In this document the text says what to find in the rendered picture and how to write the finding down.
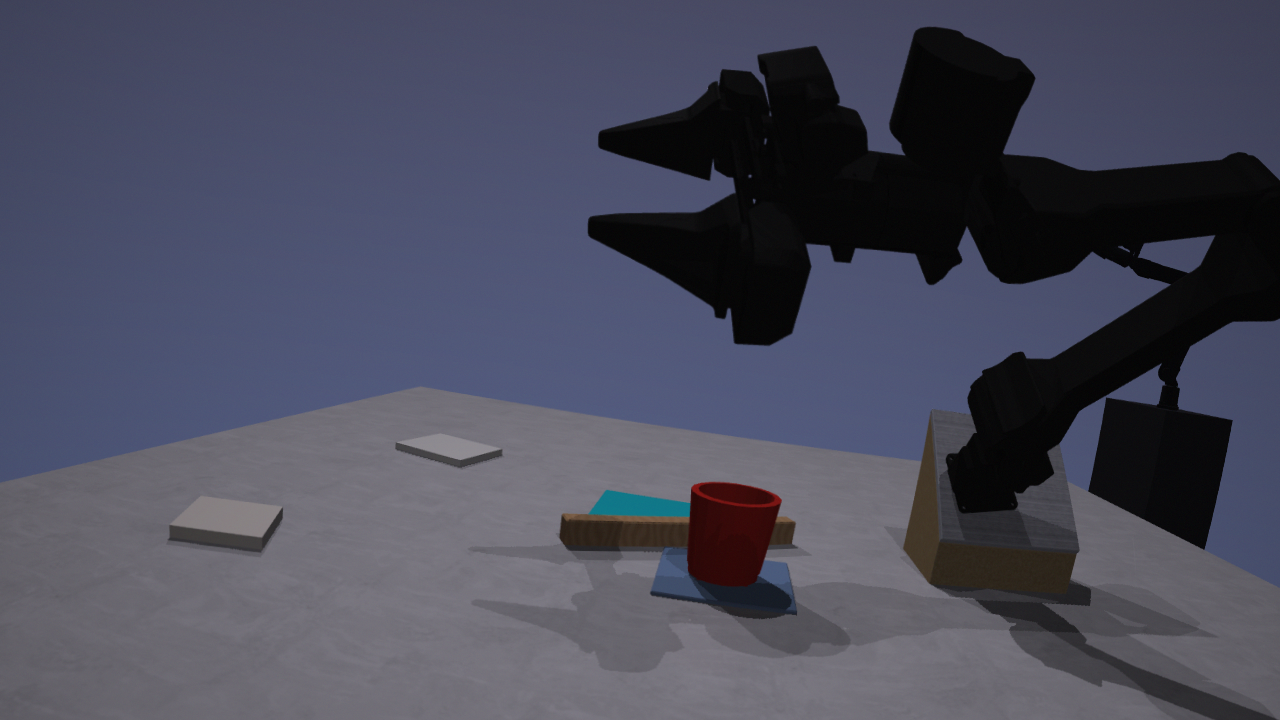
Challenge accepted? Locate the dark red cup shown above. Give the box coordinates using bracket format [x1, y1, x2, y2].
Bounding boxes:
[687, 482, 782, 587]

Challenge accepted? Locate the brown wooden bar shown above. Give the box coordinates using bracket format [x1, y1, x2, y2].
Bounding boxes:
[559, 514, 796, 547]

